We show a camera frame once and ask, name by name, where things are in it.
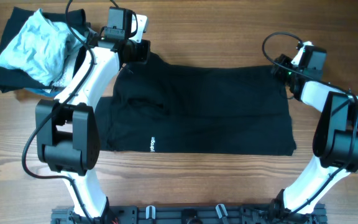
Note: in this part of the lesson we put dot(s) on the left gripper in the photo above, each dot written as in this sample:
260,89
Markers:
143,56

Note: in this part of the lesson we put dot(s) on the white dotted folded garment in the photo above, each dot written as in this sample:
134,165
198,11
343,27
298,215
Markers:
66,77

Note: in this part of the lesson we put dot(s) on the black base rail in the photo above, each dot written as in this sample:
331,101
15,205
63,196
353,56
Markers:
245,214

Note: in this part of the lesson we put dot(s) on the blue denim folded garment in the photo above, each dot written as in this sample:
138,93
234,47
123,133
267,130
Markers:
42,91

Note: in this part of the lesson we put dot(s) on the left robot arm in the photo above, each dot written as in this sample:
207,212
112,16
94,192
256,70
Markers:
67,133

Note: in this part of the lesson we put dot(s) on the black t-shirt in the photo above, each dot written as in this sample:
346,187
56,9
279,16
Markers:
159,107

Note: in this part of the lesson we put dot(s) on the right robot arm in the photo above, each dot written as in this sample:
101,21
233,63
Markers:
335,142

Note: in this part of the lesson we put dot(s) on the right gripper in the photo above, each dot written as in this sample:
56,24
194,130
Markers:
281,64

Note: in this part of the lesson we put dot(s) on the black folded garment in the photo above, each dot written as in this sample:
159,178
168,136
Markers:
11,80

